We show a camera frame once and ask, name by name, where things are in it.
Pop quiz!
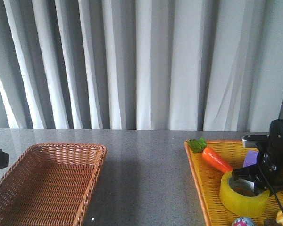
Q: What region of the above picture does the yellow tape roll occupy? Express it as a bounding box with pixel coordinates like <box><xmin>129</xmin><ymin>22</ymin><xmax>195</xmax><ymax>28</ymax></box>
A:
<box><xmin>219</xmin><ymin>171</ymin><xmax>270</xmax><ymax>218</ymax></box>

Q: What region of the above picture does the purple foam cube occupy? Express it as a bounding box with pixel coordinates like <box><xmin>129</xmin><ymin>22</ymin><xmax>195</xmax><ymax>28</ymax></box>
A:
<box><xmin>243</xmin><ymin>150</ymin><xmax>259</xmax><ymax>167</ymax></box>

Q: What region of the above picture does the yellow wicker basket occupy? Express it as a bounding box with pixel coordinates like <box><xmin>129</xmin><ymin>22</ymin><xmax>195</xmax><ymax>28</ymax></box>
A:
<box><xmin>184</xmin><ymin>141</ymin><xmax>283</xmax><ymax>226</ymax></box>

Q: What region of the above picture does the colourful patterned ball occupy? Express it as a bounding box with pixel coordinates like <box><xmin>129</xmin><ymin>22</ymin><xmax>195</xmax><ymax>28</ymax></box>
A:
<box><xmin>232</xmin><ymin>217</ymin><xmax>256</xmax><ymax>226</ymax></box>

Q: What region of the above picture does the dark brown toy piece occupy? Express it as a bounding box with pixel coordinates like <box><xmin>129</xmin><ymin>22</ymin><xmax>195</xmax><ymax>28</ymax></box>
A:
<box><xmin>264</xmin><ymin>218</ymin><xmax>282</xmax><ymax>226</ymax></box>

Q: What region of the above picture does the brown wicker basket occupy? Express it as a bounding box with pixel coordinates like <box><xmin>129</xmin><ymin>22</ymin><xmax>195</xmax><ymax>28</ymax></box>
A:
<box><xmin>0</xmin><ymin>143</ymin><xmax>107</xmax><ymax>226</ymax></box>

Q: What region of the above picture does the orange toy carrot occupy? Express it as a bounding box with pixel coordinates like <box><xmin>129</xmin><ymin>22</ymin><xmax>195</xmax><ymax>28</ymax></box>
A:
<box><xmin>187</xmin><ymin>138</ymin><xmax>233</xmax><ymax>174</ymax></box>

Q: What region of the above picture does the grey pleated curtain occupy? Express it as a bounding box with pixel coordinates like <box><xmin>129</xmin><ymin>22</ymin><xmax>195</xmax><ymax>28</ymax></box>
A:
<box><xmin>0</xmin><ymin>0</ymin><xmax>283</xmax><ymax>132</ymax></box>

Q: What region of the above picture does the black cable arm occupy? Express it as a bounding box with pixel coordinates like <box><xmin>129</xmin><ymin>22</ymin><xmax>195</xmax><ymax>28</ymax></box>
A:
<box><xmin>256</xmin><ymin>162</ymin><xmax>283</xmax><ymax>224</ymax></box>

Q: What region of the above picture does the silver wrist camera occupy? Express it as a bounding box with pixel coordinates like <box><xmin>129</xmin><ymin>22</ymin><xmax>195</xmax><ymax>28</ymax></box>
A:
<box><xmin>242</xmin><ymin>135</ymin><xmax>269</xmax><ymax>148</ymax></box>

